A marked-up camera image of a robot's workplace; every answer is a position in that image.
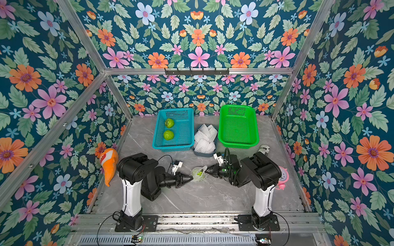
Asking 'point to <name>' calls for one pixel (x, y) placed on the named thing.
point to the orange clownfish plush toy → (109, 159)
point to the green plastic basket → (238, 127)
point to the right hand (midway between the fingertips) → (207, 168)
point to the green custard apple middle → (168, 135)
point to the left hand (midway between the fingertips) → (193, 179)
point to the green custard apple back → (169, 123)
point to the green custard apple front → (200, 175)
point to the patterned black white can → (264, 149)
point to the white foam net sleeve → (194, 172)
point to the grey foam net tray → (205, 155)
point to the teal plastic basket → (174, 130)
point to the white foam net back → (205, 133)
